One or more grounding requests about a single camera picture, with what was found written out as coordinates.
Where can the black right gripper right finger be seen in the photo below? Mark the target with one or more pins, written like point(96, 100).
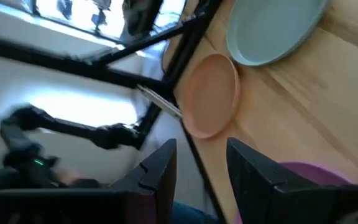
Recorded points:
point(259, 193)

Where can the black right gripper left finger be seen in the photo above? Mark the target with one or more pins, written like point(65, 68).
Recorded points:
point(154, 186)

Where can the purple plate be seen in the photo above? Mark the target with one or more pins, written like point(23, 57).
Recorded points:
point(315, 174)

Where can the sage green plate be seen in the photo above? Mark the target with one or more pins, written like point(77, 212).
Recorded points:
point(272, 28)

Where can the person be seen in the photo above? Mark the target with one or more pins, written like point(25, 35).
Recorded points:
point(191, 214)

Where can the person's hand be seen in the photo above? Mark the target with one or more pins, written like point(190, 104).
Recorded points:
point(68, 176)

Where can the terracotta plate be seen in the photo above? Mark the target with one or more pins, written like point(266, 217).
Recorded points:
point(211, 96)

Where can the black aluminium table frame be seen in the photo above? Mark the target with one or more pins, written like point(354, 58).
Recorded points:
point(57, 64)

